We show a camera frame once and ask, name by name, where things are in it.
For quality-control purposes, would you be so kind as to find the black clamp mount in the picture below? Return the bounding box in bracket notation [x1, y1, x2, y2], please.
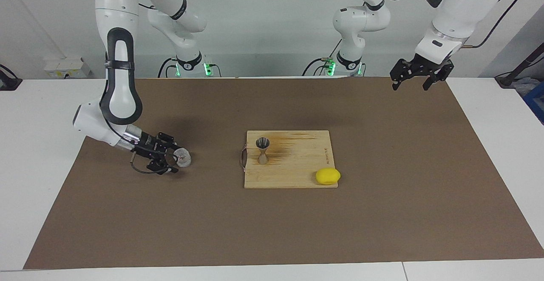
[0, 64, 23, 91]

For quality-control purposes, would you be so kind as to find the black stand pole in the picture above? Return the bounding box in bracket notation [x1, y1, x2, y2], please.
[495, 43, 544, 88]

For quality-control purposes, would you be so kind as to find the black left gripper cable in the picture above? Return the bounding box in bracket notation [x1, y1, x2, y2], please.
[382, 0, 522, 48]

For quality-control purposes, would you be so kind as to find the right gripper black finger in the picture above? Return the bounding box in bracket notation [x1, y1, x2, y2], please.
[157, 132, 181, 149]
[147, 159, 179, 175]

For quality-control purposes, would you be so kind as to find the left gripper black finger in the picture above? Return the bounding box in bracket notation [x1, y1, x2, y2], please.
[422, 62, 454, 91]
[391, 59, 415, 91]

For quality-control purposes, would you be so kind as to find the blue box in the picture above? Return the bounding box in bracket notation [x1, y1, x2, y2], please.
[523, 81, 544, 124]

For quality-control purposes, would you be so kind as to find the steel jigger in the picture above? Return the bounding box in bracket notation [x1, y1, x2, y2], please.
[255, 137, 271, 165]

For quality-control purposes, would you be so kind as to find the clear glass cup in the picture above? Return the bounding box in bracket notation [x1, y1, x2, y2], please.
[174, 147, 192, 168]

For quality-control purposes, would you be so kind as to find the brown table mat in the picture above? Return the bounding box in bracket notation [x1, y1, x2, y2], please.
[23, 77, 544, 270]

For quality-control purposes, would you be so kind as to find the black left arm base cable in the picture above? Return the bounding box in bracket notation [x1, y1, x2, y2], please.
[302, 39, 343, 77]

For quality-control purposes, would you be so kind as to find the black arm base cable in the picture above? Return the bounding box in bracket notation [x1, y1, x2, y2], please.
[302, 39, 343, 77]
[158, 58, 176, 78]

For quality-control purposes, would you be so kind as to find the yellow lemon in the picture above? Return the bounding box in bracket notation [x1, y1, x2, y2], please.
[315, 167, 341, 186]

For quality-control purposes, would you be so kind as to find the black right arm base cable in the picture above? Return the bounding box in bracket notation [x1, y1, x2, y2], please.
[158, 58, 176, 78]

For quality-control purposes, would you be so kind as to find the wooden cutting board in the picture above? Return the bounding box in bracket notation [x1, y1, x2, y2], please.
[240, 130, 339, 189]

